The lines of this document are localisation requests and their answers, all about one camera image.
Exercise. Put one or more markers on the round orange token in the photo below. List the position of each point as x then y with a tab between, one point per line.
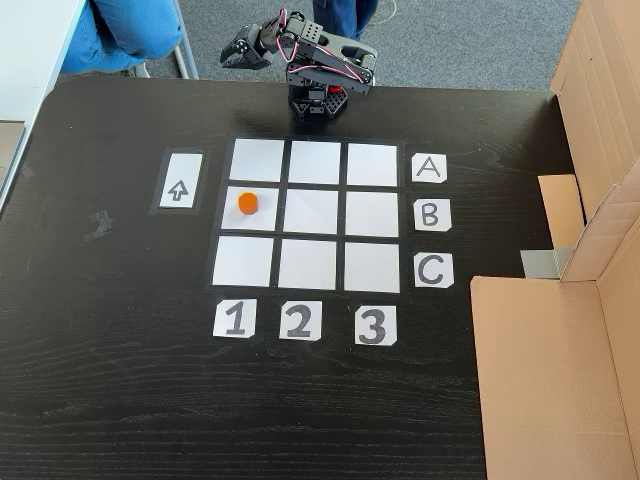
248	203

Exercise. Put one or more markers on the white paper grid sheet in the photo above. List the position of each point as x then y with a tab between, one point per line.
310	215

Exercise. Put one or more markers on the metal table leg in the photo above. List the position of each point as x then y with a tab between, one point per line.
187	60

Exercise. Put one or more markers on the person in dark jacket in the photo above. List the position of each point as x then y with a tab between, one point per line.
340	15

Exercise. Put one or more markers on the person in blue trousers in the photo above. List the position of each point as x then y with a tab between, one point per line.
120	30

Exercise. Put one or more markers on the paper sheet with arrow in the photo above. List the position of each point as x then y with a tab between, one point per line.
180	192

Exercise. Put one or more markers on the white side table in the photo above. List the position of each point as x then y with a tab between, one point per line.
35	50

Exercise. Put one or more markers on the paper label letter A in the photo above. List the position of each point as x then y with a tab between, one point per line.
429	168

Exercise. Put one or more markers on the paper label letter B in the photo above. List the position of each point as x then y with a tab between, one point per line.
432	215

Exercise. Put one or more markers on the paper label number 1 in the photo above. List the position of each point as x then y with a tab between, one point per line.
235	318

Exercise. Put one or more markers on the paper label number 2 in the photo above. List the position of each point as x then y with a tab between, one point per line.
300	320

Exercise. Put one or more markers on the paper label letter C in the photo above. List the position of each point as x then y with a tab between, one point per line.
433	270

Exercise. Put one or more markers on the paper label number 3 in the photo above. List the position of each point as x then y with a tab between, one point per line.
376	325

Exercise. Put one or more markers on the grey tape strip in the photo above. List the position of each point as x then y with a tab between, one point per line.
540	262

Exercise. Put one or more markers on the brown cardboard box screen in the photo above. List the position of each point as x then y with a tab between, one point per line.
550	375

